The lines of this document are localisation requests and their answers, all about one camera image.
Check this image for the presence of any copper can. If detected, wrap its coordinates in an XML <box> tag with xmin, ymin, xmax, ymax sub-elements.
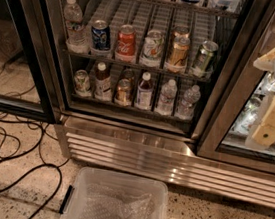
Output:
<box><xmin>114</xmin><ymin>78</ymin><xmax>132</xmax><ymax>106</ymax></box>
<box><xmin>121</xmin><ymin>68</ymin><xmax>135</xmax><ymax>86</ymax></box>

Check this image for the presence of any stainless steel fridge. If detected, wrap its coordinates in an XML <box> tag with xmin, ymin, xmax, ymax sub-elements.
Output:
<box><xmin>41</xmin><ymin>0</ymin><xmax>275</xmax><ymax>208</ymax></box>

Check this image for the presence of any copper can bottom behind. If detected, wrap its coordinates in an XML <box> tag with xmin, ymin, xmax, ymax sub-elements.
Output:
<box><xmin>121</xmin><ymin>68</ymin><xmax>135</xmax><ymax>86</ymax></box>

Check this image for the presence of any copper can bottom front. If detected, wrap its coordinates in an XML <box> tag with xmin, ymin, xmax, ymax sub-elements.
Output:
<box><xmin>114</xmin><ymin>78</ymin><xmax>132</xmax><ymax>106</ymax></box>

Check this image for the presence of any clear water bottle bottom right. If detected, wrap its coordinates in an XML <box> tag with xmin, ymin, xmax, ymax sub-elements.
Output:
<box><xmin>175</xmin><ymin>85</ymin><xmax>201</xmax><ymax>120</ymax></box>

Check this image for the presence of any orange soda can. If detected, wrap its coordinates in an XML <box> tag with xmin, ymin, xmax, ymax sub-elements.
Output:
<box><xmin>165</xmin><ymin>36</ymin><xmax>190</xmax><ymax>73</ymax></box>
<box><xmin>171</xmin><ymin>25</ymin><xmax>190</xmax><ymax>42</ymax></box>

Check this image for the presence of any clear plastic bin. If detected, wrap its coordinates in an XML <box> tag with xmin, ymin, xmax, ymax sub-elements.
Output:
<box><xmin>60</xmin><ymin>167</ymin><xmax>168</xmax><ymax>219</ymax></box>

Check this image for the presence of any orange soda can behind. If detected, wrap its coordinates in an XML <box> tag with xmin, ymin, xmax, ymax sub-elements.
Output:
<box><xmin>171</xmin><ymin>25</ymin><xmax>190</xmax><ymax>42</ymax></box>

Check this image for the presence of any brown tea bottle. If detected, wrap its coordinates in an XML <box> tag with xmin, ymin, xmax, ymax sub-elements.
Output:
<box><xmin>94</xmin><ymin>62</ymin><xmax>112</xmax><ymax>102</ymax></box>

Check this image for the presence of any clear water bottle middle shelf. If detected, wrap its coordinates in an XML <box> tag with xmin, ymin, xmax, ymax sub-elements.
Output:
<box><xmin>63</xmin><ymin>0</ymin><xmax>88</xmax><ymax>54</ymax></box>

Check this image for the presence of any blue pepsi can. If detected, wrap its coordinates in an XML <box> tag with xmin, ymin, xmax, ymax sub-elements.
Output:
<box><xmin>91</xmin><ymin>19</ymin><xmax>111</xmax><ymax>51</ymax></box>

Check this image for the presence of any clear water bottle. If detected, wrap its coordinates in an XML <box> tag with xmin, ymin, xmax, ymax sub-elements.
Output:
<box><xmin>175</xmin><ymin>85</ymin><xmax>201</xmax><ymax>120</ymax></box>
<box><xmin>156</xmin><ymin>79</ymin><xmax>178</xmax><ymax>116</ymax></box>

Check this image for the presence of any bubble wrap sheet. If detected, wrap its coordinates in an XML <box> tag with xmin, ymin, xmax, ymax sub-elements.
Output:
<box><xmin>79</xmin><ymin>184</ymin><xmax>153</xmax><ymax>219</ymax></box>

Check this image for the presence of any red cola can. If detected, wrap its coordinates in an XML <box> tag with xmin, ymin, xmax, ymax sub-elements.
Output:
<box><xmin>115</xmin><ymin>24</ymin><xmax>136</xmax><ymax>62</ymax></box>

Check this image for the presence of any open glass fridge door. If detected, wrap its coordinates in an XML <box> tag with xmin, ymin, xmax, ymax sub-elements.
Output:
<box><xmin>0</xmin><ymin>0</ymin><xmax>60</xmax><ymax>124</ymax></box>

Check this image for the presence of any orange soda can front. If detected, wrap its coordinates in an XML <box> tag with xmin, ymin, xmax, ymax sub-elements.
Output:
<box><xmin>165</xmin><ymin>36</ymin><xmax>190</xmax><ymax>73</ymax></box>

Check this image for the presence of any white can bottom shelf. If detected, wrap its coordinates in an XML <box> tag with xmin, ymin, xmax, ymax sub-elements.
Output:
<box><xmin>74</xmin><ymin>70</ymin><xmax>91</xmax><ymax>97</ymax></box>

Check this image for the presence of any white green soda can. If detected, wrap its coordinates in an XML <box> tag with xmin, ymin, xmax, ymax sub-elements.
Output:
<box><xmin>140</xmin><ymin>30</ymin><xmax>164</xmax><ymax>67</ymax></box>

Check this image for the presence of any black cable on floor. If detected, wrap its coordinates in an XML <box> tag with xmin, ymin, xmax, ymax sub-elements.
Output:
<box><xmin>0</xmin><ymin>19</ymin><xmax>87</xmax><ymax>219</ymax></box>

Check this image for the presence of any purple label juice bottle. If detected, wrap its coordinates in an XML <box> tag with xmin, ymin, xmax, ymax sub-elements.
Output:
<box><xmin>135</xmin><ymin>71</ymin><xmax>154</xmax><ymax>110</ymax></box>

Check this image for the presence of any closed right fridge door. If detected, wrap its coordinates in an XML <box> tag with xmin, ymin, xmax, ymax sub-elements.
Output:
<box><xmin>197</xmin><ymin>0</ymin><xmax>275</xmax><ymax>174</ymax></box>

